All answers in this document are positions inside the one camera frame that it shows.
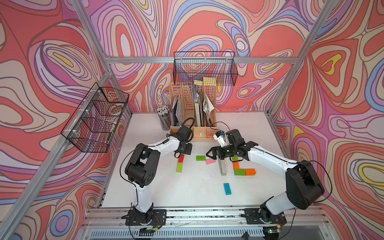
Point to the back black wire basket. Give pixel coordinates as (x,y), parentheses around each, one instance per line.
(194,65)

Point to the beige desk organizer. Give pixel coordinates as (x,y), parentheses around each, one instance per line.
(198,106)

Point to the clear cup of pencils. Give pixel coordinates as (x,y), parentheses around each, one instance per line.
(164,114)

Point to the black white stapler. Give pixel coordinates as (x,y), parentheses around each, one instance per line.
(222,167)

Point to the pink wooden block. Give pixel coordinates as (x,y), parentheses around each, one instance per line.
(210,161)

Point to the dark green block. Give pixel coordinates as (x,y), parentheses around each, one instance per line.
(240,172)

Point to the black wire basket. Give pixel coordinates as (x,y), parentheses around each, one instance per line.
(194,65)
(91,128)

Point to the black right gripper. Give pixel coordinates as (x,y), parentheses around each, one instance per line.
(215,150)

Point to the orange block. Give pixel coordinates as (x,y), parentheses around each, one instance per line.
(250,172)
(236,166)

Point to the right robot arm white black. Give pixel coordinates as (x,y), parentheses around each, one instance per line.
(303,185)

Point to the orange block front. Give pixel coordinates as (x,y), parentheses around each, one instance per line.
(236,166)

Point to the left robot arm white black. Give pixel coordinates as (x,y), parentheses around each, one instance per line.
(141,170)

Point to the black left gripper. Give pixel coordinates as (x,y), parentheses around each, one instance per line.
(189,148)

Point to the left black wire basket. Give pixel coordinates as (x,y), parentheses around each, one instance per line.
(91,128)

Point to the teal block front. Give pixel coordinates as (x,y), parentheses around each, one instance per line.
(227,189)

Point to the red wooden block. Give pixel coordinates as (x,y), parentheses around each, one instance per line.
(181,159)

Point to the yellow sticky note block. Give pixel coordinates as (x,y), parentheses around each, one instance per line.
(206,81)

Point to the metal base rail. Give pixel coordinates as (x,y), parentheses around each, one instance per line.
(196,222)

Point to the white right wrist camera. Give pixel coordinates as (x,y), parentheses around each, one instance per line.
(220,137)

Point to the light green block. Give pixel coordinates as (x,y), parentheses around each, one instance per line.
(179,168)

